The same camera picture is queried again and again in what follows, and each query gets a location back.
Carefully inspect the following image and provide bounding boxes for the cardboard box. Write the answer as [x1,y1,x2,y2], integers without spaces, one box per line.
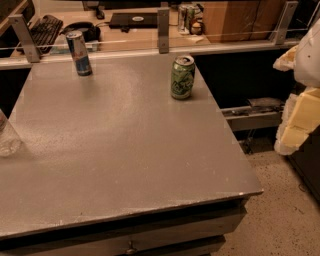
[202,0,286,43]

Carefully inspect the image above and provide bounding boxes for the black laptop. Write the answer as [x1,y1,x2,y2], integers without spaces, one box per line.
[109,13,157,29]

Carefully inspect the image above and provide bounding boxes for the black headphones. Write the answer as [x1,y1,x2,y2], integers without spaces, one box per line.
[61,22,101,42]

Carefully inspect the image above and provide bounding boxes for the blue silver energy drink can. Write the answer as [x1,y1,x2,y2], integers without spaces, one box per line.
[66,30,92,76]

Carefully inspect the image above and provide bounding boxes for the small brown round object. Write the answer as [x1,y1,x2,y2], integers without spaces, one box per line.
[191,22,202,35]

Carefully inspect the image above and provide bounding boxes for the right metal bracket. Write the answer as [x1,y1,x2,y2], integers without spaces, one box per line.
[273,0,298,45]

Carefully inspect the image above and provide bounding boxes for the black keyboard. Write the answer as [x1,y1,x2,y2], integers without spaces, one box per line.
[28,15,63,54]

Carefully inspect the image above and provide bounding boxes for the grey metal shelf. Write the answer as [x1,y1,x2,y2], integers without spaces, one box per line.
[222,97,284,131]

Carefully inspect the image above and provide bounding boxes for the silver can on desk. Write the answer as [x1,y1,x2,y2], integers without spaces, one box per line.
[178,4,195,34]

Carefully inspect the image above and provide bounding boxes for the metal bracket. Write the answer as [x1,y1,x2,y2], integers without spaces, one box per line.
[273,0,298,45]
[157,7,169,54]
[9,14,41,63]

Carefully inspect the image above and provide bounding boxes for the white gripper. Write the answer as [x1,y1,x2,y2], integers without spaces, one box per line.
[273,20,320,155]

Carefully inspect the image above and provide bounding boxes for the left metal bracket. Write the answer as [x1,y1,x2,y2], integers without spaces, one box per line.
[9,14,41,63]

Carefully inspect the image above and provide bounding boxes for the grey drawer front with handle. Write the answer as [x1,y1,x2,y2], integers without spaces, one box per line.
[1,206,246,256]

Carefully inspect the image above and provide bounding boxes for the green soda can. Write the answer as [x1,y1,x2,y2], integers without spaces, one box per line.
[171,55,195,100]

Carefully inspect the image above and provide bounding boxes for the middle metal bracket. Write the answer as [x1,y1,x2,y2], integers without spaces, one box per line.
[157,7,169,54]

